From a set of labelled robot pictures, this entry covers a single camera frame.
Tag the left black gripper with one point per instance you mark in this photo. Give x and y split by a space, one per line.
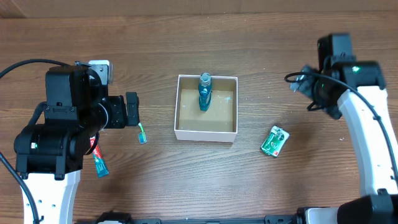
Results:
132 109

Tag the green white toothbrush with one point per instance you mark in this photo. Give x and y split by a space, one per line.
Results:
142 135

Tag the red teal toothpaste tube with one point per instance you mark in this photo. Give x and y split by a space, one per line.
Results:
100 164

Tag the green white soap packet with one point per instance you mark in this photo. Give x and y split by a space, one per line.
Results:
275 141

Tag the teal mouthwash bottle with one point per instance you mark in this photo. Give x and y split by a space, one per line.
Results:
205 88

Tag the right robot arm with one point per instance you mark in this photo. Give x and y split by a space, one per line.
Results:
344 87

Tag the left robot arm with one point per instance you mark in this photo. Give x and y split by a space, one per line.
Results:
51 148

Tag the white cardboard box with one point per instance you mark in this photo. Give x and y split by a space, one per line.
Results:
219 123

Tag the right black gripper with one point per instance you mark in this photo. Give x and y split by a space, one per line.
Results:
306 86

